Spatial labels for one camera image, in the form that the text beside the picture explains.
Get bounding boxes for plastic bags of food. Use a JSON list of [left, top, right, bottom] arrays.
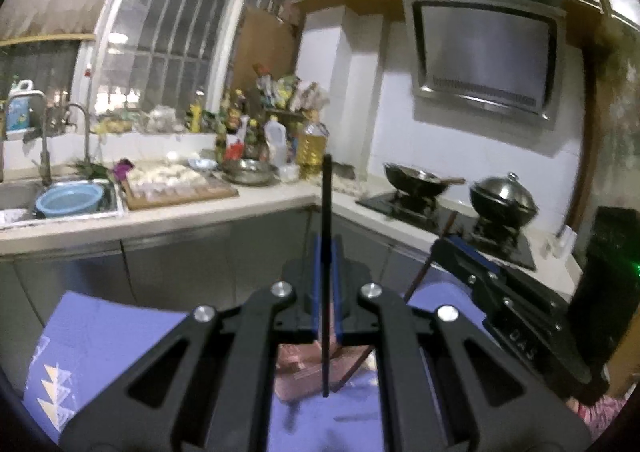
[[97, 104, 186, 135]]

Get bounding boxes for black wok with handle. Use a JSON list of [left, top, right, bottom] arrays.
[[383, 162, 467, 199]]

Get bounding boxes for yellow cooking oil bottle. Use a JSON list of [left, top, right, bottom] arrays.
[[296, 112, 332, 179]]

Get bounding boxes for white plastic bottle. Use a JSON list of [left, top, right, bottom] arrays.
[[263, 116, 289, 167]]

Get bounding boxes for pink perforated utensil basket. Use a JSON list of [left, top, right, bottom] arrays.
[[274, 343, 375, 403]]

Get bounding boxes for pile of white dumplings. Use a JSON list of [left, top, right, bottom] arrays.
[[127, 161, 218, 197]]

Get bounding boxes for blue printed tablecloth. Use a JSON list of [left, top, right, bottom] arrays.
[[24, 277, 501, 452]]

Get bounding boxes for steel mixing bowl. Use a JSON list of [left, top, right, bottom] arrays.
[[220, 158, 278, 186]]

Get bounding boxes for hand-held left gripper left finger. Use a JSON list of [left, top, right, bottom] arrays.
[[59, 236, 322, 452]]

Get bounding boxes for pile of seasoning packets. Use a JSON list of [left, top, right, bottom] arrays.
[[252, 64, 331, 113]]

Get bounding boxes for black glass gas cooktop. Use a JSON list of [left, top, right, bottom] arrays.
[[356, 192, 537, 273]]

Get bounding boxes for green leafy vegetables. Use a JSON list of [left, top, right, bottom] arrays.
[[70, 158, 112, 181]]

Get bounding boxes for stainless steel range hood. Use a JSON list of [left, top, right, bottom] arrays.
[[292, 0, 608, 123]]

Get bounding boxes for blue label detergent bottle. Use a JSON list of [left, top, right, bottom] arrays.
[[5, 78, 47, 141]]

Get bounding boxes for row of seasoning bottles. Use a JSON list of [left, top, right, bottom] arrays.
[[186, 89, 266, 163]]

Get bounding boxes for tall curved steel faucet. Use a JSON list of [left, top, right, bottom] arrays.
[[64, 102, 93, 170]]

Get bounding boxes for black wok with lid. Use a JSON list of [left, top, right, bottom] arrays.
[[469, 172, 541, 229]]

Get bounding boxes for wooden cutting board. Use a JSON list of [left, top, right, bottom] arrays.
[[121, 167, 240, 211]]

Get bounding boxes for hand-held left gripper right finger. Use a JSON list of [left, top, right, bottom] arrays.
[[333, 237, 595, 452]]

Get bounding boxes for stainless steel sink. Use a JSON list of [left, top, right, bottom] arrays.
[[0, 177, 127, 233]]

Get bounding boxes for blue plastic basin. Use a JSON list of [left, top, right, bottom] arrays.
[[34, 183, 105, 219]]

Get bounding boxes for steel sink faucet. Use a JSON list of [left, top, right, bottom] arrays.
[[36, 104, 55, 187]]

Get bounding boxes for brown wooden panel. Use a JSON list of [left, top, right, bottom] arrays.
[[231, 6, 301, 97]]

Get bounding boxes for barred kitchen window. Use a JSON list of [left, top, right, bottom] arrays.
[[92, 0, 301, 120]]

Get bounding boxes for dark brown wooden chopstick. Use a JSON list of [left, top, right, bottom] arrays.
[[340, 211, 458, 392]]

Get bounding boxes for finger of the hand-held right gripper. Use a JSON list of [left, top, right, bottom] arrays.
[[431, 237, 507, 329], [444, 236, 567, 313]]

